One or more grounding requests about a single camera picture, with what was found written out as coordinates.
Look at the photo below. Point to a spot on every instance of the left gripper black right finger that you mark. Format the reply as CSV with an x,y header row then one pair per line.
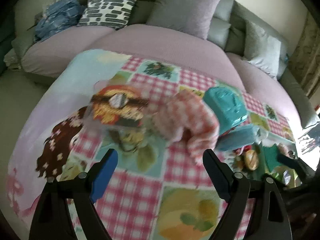
x,y
268,220

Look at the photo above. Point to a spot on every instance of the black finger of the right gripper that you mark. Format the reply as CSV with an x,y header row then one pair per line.
x,y
304,172

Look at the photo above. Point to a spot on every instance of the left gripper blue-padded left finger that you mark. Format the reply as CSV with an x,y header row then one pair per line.
x,y
52,219

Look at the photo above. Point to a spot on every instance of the light blue wipes pack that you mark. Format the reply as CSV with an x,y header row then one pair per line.
x,y
238,138

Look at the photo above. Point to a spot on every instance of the clear acrylic box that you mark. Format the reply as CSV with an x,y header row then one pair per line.
x,y
116,106

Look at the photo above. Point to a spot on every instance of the pink white fluffy towel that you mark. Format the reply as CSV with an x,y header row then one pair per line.
x,y
187,112

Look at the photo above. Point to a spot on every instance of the green yellow scrub sponge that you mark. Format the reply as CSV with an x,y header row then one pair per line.
x,y
270,156

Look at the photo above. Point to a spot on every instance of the teal plastic toy box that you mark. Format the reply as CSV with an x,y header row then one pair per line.
x,y
228,105

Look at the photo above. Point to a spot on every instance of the patterned curtain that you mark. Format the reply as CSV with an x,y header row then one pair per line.
x,y
304,62

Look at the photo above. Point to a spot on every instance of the light grey pillow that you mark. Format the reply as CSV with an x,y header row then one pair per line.
x,y
264,51

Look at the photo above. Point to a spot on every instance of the checkered picture tablecloth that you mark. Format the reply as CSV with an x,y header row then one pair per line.
x,y
151,189

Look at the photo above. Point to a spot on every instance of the lilac sofa seat cover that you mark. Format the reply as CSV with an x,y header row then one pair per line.
x,y
51,57

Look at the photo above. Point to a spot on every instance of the grey sofa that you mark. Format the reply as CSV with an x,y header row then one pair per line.
x,y
227,30

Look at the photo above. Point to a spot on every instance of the blue crumpled clothing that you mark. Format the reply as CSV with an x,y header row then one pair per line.
x,y
58,17

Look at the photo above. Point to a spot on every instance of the purple grey pillow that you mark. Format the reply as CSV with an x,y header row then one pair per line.
x,y
192,17

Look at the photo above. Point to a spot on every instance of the black white patterned pillow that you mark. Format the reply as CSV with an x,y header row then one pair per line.
x,y
108,13

